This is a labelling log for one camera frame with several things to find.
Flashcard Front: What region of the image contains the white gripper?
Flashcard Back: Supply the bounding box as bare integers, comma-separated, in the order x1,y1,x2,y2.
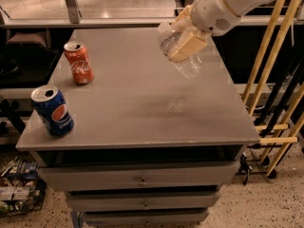
167,0,241,62

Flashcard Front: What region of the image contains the clear plastic water bottle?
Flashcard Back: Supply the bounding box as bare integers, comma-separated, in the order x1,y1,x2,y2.
158,23,206,79

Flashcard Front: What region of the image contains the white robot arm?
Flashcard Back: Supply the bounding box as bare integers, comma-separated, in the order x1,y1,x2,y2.
166,0,275,62

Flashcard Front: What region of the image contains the yellow wooden rack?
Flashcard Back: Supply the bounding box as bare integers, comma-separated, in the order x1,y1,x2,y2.
240,0,304,180

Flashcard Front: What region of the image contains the orange Coca-Cola can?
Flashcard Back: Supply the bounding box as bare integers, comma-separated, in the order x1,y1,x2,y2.
64,41,94,85

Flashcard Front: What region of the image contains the grey drawer cabinet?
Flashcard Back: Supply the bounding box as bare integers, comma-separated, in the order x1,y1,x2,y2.
17,28,258,216

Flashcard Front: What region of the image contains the top grey drawer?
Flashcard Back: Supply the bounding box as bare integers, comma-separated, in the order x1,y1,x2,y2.
39,161,239,191

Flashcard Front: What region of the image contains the grey drawer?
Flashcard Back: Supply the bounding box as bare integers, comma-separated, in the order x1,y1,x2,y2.
66,191,219,212
39,161,239,191
83,210,208,226

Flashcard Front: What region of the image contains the blue Pepsi can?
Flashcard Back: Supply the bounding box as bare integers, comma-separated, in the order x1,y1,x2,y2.
31,85,74,137

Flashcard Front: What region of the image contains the middle grey drawer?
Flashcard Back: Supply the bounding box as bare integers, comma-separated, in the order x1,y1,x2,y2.
66,191,219,212

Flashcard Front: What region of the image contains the bottom grey drawer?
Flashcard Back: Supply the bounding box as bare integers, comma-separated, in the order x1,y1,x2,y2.
83,210,208,226

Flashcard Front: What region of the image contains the box of snack packets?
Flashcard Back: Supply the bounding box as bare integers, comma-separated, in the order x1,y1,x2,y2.
0,158,47,219

